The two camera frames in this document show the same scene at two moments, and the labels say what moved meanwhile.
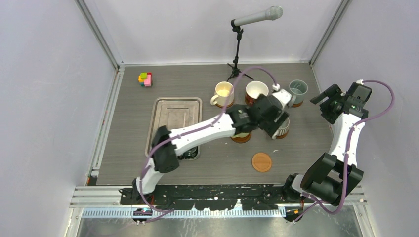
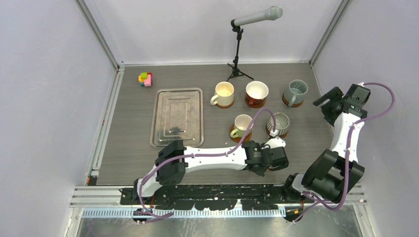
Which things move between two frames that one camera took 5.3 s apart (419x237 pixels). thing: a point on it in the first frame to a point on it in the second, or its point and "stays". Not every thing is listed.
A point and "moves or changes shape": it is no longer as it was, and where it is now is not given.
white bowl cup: (253, 89) stays
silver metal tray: (174, 113) moves or changes shape
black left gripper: (271, 126) to (262, 174)
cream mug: (221, 93) stays
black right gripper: (333, 91) stays
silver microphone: (273, 13) stays
